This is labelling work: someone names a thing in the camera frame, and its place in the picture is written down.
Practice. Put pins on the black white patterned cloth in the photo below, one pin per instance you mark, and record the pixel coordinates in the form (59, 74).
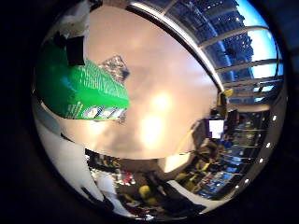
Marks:
(116, 68)

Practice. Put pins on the yellow stand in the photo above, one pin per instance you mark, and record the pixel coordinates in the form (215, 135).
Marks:
(224, 99)

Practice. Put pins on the computer monitor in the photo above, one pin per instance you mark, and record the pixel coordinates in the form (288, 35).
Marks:
(216, 128)

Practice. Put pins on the person in black clothes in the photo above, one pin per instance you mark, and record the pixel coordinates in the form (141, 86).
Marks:
(179, 200)

